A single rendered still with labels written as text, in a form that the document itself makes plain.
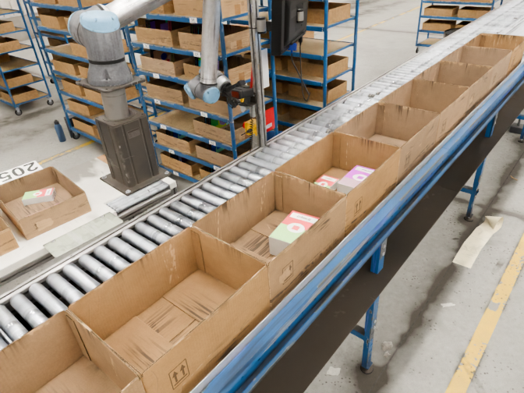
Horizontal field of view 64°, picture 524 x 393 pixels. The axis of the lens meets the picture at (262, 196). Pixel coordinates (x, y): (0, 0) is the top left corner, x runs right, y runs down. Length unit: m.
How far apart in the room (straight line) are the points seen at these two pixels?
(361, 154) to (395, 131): 0.39
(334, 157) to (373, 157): 0.18
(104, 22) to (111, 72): 0.20
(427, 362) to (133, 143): 1.71
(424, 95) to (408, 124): 0.40
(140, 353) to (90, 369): 0.12
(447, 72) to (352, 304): 1.65
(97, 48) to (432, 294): 2.07
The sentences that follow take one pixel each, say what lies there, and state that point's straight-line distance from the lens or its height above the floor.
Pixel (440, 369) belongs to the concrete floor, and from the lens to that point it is 2.25.
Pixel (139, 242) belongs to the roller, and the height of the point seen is 0.74.
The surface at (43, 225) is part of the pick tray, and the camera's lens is 1.96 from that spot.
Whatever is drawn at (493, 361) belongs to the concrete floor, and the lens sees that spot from 2.35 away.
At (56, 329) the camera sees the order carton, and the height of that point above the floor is 1.01.
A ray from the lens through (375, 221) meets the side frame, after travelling 1.46.
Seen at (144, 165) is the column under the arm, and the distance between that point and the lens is 2.10.
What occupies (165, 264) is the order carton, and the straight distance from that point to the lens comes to 1.23.
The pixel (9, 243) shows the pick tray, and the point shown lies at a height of 0.78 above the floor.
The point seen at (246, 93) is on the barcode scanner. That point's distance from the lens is 2.19.
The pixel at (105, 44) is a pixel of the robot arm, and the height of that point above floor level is 1.41.
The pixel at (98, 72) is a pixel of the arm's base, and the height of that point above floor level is 1.30.
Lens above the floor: 1.76
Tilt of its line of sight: 32 degrees down
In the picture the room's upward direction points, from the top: 4 degrees counter-clockwise
